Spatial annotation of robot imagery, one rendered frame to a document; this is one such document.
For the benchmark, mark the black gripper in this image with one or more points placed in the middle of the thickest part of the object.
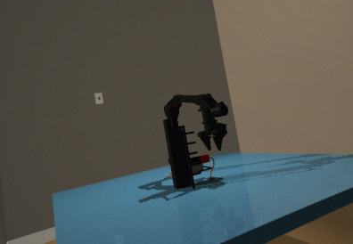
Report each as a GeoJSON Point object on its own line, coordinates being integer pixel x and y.
{"type": "Point", "coordinates": [210, 128]}

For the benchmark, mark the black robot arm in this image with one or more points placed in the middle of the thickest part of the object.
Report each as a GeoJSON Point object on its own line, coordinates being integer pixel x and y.
{"type": "Point", "coordinates": [211, 109]}

